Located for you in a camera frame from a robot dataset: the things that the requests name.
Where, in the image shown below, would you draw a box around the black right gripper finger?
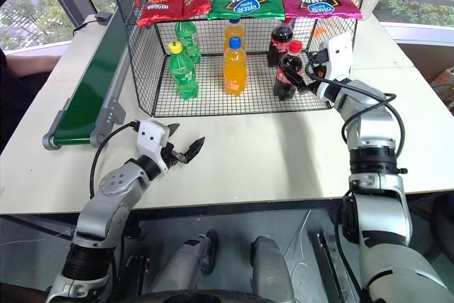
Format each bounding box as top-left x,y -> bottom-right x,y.
283,65 -> 309,91

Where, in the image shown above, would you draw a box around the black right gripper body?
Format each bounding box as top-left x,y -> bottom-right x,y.
298,49 -> 329,97

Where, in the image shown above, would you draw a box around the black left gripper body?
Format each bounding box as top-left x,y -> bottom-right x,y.
161,142 -> 189,169

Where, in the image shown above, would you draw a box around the cola bottle red cap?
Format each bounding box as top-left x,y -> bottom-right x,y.
266,17 -> 296,68
272,40 -> 304,101

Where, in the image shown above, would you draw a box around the green conveyor belt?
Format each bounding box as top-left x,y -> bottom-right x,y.
42,0 -> 138,150

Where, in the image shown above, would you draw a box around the green soda bottle yellow cap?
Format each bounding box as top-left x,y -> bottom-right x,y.
167,40 -> 201,101

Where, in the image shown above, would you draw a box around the orange soda bottle blue cap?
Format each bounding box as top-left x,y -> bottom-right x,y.
223,18 -> 246,52
222,37 -> 249,97

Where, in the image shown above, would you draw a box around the silver robot leg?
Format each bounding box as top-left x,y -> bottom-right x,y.
151,230 -> 219,303
249,234 -> 296,303

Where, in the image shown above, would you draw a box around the cardboard box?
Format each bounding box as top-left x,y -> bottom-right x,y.
429,67 -> 454,107

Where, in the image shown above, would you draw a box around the person in dark clothes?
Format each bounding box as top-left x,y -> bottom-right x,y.
0,0 -> 62,150

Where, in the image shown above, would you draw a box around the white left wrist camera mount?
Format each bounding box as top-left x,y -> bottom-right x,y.
136,121 -> 172,177

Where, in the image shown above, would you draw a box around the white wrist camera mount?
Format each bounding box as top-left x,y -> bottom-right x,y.
325,32 -> 354,81
136,121 -> 172,177

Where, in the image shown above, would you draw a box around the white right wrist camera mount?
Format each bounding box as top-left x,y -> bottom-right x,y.
325,32 -> 354,81

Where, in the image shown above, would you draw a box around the black wire rack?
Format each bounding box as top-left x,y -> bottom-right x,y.
104,0 -> 374,119

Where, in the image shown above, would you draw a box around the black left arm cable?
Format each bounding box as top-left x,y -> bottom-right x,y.
89,121 -> 143,198

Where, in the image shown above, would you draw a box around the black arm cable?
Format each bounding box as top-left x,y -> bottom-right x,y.
89,121 -> 143,198
304,57 -> 407,177

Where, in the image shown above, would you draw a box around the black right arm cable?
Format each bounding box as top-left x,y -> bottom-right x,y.
304,57 -> 407,177

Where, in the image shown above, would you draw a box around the grey power adapter with cable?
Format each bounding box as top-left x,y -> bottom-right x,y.
72,11 -> 114,37

